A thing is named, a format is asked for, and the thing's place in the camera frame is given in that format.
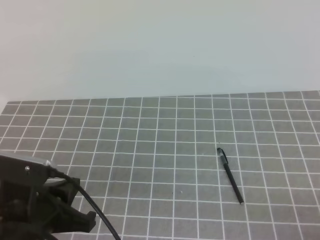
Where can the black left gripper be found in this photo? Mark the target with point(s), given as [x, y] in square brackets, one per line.
[39, 212]

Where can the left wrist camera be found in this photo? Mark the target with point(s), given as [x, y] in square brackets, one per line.
[24, 170]

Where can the grey grid tablecloth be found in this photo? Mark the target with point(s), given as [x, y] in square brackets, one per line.
[151, 163]

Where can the clear black pen cap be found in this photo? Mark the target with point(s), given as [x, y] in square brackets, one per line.
[222, 156]

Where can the black pen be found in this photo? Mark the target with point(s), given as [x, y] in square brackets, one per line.
[233, 184]

